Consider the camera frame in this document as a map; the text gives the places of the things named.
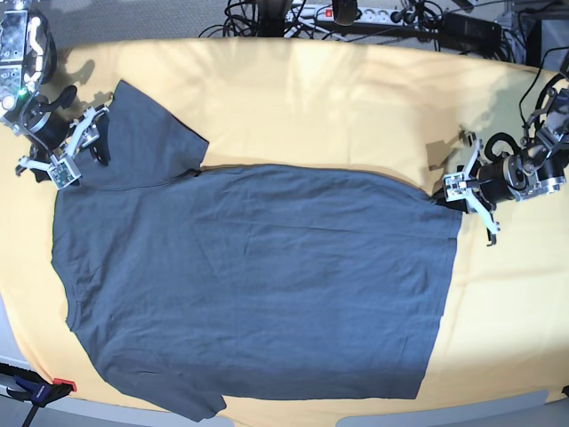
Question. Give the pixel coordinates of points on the blue bar clamp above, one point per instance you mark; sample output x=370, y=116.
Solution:
x=28, y=386

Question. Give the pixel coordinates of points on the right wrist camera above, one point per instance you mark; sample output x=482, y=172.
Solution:
x=64, y=173

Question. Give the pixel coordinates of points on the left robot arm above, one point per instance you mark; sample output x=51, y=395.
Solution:
x=543, y=147

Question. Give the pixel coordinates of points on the black pole base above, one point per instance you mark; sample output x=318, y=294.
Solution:
x=271, y=17

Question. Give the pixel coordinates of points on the yellow table cloth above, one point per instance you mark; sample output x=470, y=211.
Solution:
x=391, y=110

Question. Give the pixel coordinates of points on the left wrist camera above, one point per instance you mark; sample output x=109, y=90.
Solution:
x=456, y=187

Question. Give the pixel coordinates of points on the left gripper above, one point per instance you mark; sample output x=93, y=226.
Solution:
x=497, y=182

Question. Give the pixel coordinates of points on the white power strip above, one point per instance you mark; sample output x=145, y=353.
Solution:
x=373, y=18

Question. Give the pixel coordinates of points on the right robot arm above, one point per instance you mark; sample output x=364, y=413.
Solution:
x=28, y=61

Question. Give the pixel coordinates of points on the black power adapter box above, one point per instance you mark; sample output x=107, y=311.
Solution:
x=467, y=30

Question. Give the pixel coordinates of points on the blue-grey T-shirt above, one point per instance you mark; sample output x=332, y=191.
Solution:
x=186, y=286

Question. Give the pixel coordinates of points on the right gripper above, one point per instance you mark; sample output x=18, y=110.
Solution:
x=50, y=132

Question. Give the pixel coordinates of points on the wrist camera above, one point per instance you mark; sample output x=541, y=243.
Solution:
x=64, y=173
x=456, y=187

